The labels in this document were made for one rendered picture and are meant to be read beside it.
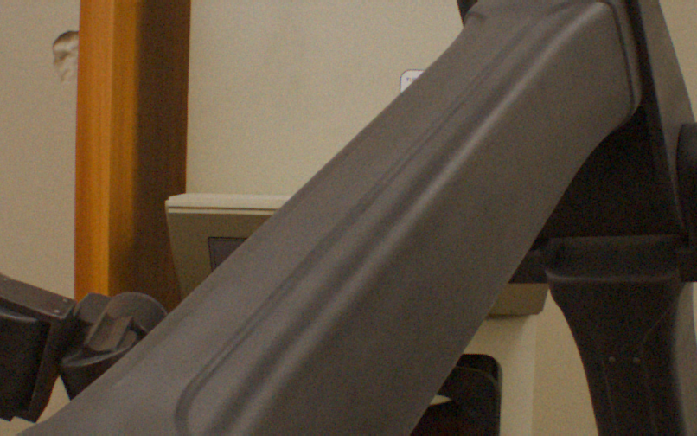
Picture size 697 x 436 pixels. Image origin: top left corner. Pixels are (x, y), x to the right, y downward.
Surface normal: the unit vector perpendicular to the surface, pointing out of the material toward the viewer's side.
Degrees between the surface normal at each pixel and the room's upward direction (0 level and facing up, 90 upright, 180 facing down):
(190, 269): 135
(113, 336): 20
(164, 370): 27
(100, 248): 90
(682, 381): 87
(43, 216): 90
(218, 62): 90
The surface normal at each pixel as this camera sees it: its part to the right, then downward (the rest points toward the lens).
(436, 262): 0.83, -0.08
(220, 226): -0.01, 0.74
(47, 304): 0.33, -0.91
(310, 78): 0.01, 0.05
